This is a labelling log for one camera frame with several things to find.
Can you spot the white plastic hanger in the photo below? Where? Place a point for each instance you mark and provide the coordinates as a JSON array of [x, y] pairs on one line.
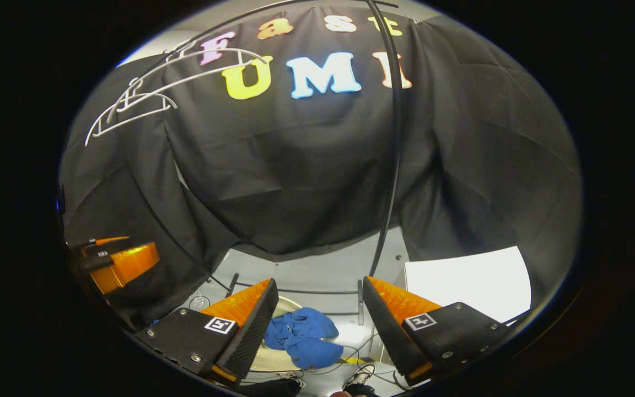
[[185, 59], [130, 95]]

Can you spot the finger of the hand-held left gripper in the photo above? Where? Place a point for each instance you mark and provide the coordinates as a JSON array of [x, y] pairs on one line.
[[130, 264], [108, 246]]

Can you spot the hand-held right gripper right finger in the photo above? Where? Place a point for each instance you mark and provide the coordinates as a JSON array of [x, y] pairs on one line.
[[386, 331]]

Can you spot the white box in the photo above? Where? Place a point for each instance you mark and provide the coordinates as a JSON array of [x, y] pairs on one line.
[[466, 281]]

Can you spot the cream round laundry hamper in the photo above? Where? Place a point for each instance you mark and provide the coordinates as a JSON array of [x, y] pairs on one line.
[[276, 361]]

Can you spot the black clothes rack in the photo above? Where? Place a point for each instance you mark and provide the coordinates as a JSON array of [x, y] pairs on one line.
[[397, 138]]

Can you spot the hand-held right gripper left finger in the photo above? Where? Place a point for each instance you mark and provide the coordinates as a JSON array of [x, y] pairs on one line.
[[254, 331]]

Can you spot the black backdrop cloth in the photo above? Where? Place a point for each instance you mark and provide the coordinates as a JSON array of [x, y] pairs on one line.
[[295, 165]]

